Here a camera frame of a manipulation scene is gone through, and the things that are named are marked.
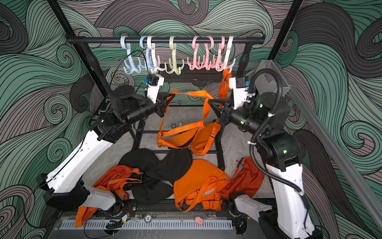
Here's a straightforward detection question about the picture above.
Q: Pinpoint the white hook left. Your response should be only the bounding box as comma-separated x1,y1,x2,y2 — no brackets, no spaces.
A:
147,36,165,74

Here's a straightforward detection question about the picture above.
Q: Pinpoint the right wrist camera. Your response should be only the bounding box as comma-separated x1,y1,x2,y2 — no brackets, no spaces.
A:
229,76,255,110

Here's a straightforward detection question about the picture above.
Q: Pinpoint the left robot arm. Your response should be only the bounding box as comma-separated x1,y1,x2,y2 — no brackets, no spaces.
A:
37,85,175,212

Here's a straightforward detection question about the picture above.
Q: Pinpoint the black bag lower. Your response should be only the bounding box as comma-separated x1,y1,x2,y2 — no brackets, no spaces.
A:
118,148,173,205

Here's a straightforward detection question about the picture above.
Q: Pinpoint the light blue hook leftmost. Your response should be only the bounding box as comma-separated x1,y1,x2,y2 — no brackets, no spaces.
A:
120,36,142,75

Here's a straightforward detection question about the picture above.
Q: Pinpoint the orange bag front left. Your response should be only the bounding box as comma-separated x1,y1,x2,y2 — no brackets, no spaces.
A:
75,165,143,228

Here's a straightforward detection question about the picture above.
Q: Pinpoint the aluminium wall rail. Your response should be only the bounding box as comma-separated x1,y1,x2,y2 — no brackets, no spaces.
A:
288,85,382,229

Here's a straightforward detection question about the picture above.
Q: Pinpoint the black corrugated cable hose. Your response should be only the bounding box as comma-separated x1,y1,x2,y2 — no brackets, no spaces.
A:
247,68,308,195

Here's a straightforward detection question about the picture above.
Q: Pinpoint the clear mesh wall bin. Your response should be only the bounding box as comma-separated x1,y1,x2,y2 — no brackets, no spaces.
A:
255,60,290,97

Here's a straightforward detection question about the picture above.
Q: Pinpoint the white hook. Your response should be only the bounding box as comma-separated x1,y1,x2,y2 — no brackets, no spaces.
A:
222,36,236,73
147,36,165,74

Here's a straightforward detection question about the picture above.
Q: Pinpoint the black clothes rack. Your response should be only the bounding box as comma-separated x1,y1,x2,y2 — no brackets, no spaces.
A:
66,34,265,171

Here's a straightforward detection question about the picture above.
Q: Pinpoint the rust red bag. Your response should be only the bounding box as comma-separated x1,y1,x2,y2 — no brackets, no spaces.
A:
220,157,265,199

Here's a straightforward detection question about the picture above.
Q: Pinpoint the pink small object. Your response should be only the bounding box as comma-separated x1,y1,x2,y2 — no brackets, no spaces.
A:
195,216,204,226

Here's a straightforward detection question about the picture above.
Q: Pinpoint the black bag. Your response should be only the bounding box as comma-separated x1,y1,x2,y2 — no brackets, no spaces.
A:
118,148,173,205
144,148,193,184

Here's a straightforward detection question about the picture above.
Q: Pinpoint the orange backpack bag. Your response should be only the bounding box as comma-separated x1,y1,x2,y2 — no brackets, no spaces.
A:
174,159,231,212

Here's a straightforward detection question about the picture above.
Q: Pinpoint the light blue hook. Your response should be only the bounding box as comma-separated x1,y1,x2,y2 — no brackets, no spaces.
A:
139,36,150,71
120,36,142,75

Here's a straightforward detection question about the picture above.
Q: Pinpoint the white slotted cable duct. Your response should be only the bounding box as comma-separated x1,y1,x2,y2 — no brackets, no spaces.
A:
59,219,233,231

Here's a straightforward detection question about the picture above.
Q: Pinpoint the pink hook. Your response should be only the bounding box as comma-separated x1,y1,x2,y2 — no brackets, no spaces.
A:
214,36,225,72
202,36,215,70
187,36,202,70

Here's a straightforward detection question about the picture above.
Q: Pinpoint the front poker chip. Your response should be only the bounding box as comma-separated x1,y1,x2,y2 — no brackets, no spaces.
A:
144,214,153,223

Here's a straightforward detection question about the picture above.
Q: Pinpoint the black bag upper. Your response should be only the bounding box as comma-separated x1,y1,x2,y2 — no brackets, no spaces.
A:
144,148,193,184

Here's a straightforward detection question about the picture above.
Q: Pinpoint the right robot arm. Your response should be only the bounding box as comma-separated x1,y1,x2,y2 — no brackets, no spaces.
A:
209,92,323,239

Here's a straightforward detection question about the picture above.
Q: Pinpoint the white hook rightmost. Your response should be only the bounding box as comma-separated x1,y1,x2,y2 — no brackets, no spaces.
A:
222,36,236,73

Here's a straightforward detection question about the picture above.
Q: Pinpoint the pale green hook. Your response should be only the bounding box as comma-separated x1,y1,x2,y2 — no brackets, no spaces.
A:
165,36,184,75

